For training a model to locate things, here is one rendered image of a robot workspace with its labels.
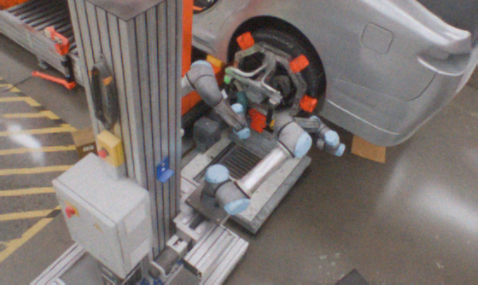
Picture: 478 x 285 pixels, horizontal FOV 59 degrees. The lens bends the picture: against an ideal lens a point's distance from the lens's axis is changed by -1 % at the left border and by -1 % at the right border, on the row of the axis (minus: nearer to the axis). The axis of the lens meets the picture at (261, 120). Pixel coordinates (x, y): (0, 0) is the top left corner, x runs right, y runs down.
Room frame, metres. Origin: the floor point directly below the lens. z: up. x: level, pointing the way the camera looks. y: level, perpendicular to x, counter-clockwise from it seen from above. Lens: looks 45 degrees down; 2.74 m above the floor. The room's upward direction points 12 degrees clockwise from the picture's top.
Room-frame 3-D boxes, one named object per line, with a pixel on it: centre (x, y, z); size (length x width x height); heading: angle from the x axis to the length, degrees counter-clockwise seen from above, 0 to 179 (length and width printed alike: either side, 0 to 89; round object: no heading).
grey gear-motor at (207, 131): (2.29, 0.33, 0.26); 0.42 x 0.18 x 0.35; 155
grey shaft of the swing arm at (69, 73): (2.59, 1.70, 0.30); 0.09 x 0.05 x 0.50; 65
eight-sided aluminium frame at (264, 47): (2.24, 0.01, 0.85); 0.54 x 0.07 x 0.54; 65
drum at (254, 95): (2.18, 0.04, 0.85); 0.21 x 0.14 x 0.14; 155
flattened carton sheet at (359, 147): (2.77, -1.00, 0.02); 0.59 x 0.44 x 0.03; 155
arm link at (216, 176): (1.27, 0.16, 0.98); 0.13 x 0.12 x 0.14; 47
